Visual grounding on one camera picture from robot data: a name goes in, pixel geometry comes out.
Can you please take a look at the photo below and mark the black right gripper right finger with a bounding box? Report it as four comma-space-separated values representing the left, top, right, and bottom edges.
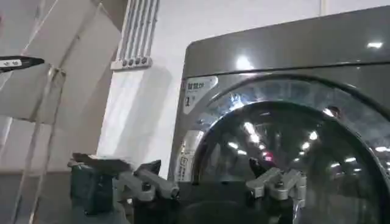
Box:
245, 157, 307, 202

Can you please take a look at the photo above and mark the white label sticker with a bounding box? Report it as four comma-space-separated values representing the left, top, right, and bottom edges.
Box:
182, 75, 219, 116

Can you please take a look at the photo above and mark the dark green block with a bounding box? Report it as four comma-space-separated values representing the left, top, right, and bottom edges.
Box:
67, 153, 132, 215

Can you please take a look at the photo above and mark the large cardboard box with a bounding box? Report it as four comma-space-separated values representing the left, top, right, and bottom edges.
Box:
0, 0, 123, 126

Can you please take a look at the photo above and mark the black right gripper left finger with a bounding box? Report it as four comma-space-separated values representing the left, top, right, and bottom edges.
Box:
115, 159, 180, 203

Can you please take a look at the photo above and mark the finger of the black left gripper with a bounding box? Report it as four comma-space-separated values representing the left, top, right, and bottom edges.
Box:
0, 55, 45, 74

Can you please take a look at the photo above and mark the grey dryer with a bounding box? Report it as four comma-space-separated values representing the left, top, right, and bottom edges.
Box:
167, 5, 390, 224

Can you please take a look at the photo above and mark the silver label sticker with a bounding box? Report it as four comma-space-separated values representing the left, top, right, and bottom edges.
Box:
174, 130, 205, 183

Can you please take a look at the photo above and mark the round glass dryer door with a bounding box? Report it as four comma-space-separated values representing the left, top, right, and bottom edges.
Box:
191, 72, 390, 224

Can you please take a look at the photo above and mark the white wall cable duct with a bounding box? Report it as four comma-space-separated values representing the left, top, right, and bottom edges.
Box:
110, 0, 161, 72

